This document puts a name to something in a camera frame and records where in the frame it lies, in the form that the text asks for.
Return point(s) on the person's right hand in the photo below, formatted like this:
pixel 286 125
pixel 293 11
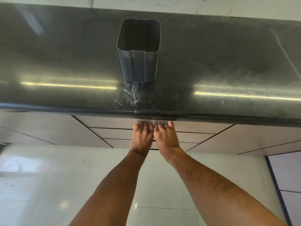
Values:
pixel 165 138

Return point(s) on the person's left hand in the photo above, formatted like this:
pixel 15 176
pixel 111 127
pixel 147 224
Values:
pixel 141 138

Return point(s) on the person's right fingers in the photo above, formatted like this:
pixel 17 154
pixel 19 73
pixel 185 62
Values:
pixel 163 127

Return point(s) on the person's left fingers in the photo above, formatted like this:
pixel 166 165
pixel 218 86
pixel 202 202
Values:
pixel 143 126

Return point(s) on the beige textured drawer front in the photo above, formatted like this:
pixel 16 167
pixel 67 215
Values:
pixel 105 121

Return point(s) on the person's left forearm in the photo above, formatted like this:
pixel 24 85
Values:
pixel 112 192

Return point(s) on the person's right forearm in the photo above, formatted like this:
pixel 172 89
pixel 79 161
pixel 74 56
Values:
pixel 211 190

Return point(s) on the grey plastic rectangular container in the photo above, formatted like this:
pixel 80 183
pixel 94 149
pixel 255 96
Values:
pixel 141 65

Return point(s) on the beige cabinet panel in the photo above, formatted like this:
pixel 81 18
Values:
pixel 47 129
pixel 254 138

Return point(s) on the pale door with dark frame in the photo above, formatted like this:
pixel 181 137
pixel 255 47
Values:
pixel 288 176

